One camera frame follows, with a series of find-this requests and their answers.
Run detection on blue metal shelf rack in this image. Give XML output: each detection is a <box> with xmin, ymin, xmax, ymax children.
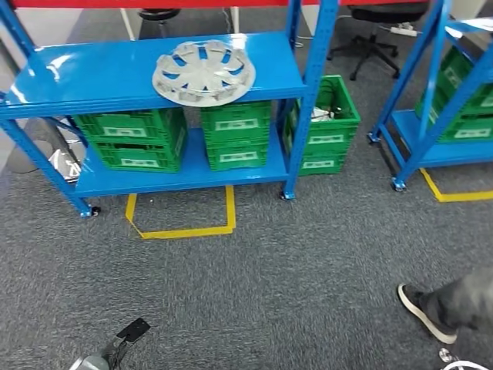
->
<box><xmin>0</xmin><ymin>0</ymin><xmax>339</xmax><ymax>220</ymax></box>
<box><xmin>367</xmin><ymin>0</ymin><xmax>493</xmax><ymax>193</ymax></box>

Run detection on green plastic crate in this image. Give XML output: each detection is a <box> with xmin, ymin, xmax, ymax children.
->
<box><xmin>91</xmin><ymin>142</ymin><xmax>184</xmax><ymax>173</ymax></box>
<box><xmin>297</xmin><ymin>152</ymin><xmax>348</xmax><ymax>178</ymax></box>
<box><xmin>415</xmin><ymin>99</ymin><xmax>493</xmax><ymax>144</ymax></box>
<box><xmin>434</xmin><ymin>45</ymin><xmax>493</xmax><ymax>117</ymax></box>
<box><xmin>204</xmin><ymin>140</ymin><xmax>269</xmax><ymax>172</ymax></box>
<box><xmin>200</xmin><ymin>101</ymin><xmax>272</xmax><ymax>146</ymax></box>
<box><xmin>72</xmin><ymin>108</ymin><xmax>188</xmax><ymax>152</ymax></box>

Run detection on silver wheel hubcap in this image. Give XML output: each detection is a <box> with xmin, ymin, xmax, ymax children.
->
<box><xmin>152</xmin><ymin>39</ymin><xmax>256</xmax><ymax>108</ymax></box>

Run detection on silver small parts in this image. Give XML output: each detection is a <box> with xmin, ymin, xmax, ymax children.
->
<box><xmin>310</xmin><ymin>104</ymin><xmax>344</xmax><ymax>123</ymax></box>

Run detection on tall open green crate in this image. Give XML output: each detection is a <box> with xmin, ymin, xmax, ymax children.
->
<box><xmin>282</xmin><ymin>75</ymin><xmax>361</xmax><ymax>160</ymax></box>

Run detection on red barrier belt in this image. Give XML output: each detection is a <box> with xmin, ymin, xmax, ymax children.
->
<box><xmin>11</xmin><ymin>0</ymin><xmax>428</xmax><ymax>8</ymax></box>

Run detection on black round stool chrome base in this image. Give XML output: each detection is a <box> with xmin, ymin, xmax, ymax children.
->
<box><xmin>438</xmin><ymin>347</ymin><xmax>491</xmax><ymax>370</ymax></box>
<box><xmin>138</xmin><ymin>7</ymin><xmax>182</xmax><ymax>39</ymax></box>

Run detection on black office chair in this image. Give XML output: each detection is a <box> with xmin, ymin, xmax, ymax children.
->
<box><xmin>327</xmin><ymin>0</ymin><xmax>430</xmax><ymax>82</ymax></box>

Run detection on white power strip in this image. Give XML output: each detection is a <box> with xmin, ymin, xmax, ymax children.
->
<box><xmin>390</xmin><ymin>22</ymin><xmax>418</xmax><ymax>38</ymax></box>

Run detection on person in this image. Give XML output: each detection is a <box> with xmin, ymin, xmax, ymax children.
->
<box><xmin>397</xmin><ymin>265</ymin><xmax>493</xmax><ymax>345</ymax></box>

